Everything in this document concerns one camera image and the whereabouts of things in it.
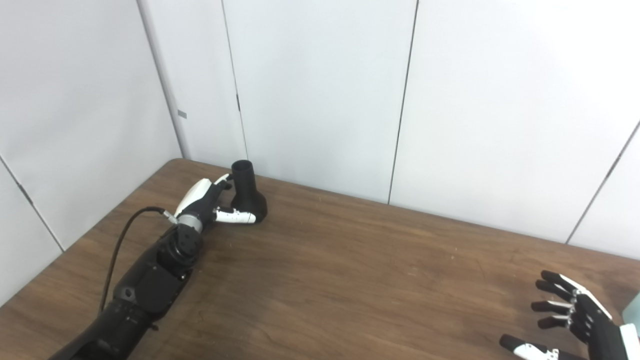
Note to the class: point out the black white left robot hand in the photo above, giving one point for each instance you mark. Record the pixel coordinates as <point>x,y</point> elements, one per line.
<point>197,197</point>

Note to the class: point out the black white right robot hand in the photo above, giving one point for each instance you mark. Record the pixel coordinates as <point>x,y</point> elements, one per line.
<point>600,335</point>

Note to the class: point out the black funnel-shaped nozzle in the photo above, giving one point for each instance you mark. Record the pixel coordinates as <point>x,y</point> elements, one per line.
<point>250,197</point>

